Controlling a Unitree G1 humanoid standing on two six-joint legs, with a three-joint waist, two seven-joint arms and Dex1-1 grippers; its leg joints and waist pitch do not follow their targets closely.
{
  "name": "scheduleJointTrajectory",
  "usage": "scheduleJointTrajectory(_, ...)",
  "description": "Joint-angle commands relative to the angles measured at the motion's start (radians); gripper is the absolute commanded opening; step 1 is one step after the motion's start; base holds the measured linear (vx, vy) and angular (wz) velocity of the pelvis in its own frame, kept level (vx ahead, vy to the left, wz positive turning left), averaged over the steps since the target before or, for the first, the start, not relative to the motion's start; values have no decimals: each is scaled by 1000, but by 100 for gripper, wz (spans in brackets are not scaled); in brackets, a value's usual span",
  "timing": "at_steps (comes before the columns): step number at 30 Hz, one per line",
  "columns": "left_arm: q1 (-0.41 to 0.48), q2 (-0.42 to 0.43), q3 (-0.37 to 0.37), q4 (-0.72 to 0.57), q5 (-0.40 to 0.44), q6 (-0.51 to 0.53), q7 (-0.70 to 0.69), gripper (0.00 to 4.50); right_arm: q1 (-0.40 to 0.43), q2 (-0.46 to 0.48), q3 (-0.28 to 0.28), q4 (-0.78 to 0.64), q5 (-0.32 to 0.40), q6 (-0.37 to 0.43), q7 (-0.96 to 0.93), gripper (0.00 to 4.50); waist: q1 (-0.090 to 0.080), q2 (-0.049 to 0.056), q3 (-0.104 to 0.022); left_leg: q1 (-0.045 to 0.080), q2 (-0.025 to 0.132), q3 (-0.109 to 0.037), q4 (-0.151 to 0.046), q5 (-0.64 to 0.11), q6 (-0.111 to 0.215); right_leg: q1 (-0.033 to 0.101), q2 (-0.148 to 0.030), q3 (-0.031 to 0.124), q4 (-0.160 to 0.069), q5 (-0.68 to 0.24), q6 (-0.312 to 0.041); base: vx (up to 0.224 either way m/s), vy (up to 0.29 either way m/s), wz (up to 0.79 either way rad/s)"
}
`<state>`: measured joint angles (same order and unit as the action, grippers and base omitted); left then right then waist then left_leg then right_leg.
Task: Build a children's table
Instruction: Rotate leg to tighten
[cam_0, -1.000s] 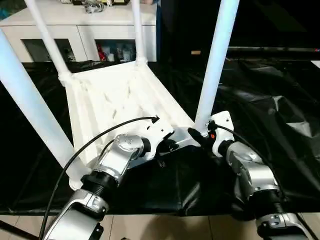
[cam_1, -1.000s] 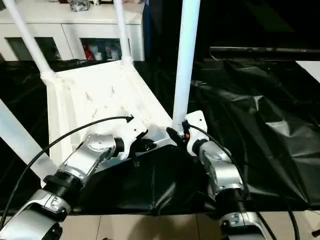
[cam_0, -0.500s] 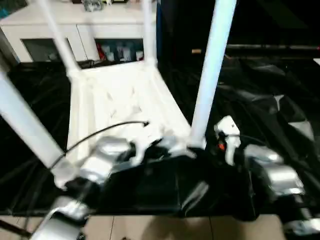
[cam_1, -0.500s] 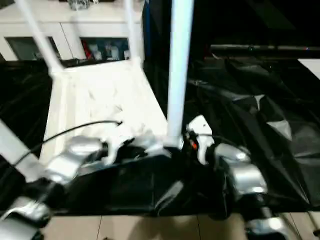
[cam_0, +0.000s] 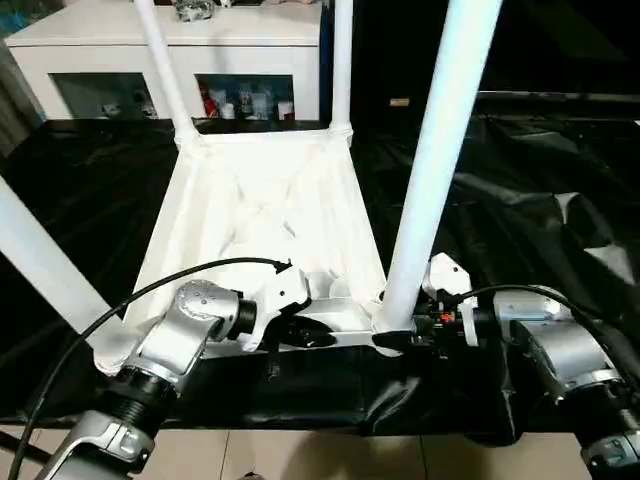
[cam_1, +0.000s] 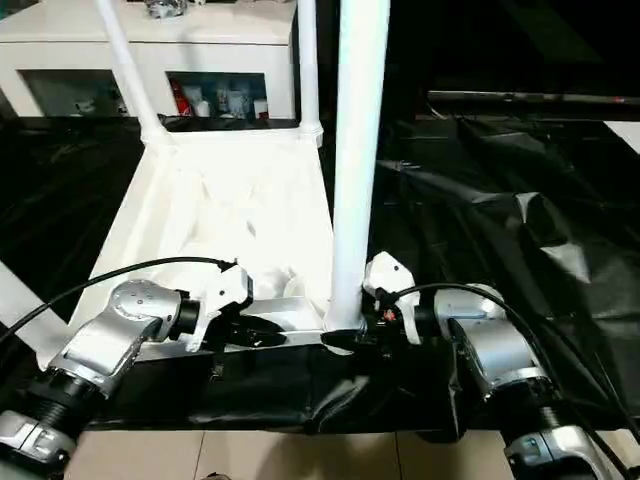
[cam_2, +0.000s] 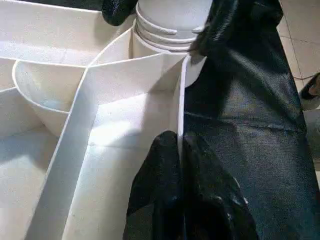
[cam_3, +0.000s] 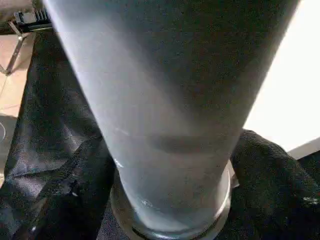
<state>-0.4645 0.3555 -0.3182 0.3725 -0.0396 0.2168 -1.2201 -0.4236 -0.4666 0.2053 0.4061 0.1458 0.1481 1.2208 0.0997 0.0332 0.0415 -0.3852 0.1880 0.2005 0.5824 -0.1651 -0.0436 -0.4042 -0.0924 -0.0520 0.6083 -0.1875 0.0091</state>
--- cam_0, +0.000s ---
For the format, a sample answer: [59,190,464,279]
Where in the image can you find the white plastic table top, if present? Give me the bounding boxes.
[93,124,417,377]

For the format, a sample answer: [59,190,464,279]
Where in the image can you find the black mat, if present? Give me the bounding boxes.
[0,115,640,449]

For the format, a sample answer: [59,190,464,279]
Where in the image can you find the dark metal bar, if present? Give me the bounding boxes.
[477,89,640,105]

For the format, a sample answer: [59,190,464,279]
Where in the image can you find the blue upright panel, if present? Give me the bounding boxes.
[318,0,335,122]

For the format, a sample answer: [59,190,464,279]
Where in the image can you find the black speaker with gold label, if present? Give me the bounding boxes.
[349,0,482,124]

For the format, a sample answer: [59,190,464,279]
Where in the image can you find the black white patterned bag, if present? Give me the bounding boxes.
[173,0,217,22]

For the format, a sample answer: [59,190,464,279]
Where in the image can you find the white sideboard cabinet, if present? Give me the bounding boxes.
[3,0,324,122]

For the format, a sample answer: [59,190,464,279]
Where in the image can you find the grey curtain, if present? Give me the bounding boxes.
[0,39,47,156]

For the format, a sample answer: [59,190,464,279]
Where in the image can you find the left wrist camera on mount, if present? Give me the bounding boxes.
[242,259,315,352]

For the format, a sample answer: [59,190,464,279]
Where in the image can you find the black left camera cable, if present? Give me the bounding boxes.
[10,257,295,480]

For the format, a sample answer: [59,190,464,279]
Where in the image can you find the black table frame leg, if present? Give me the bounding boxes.
[0,428,52,465]

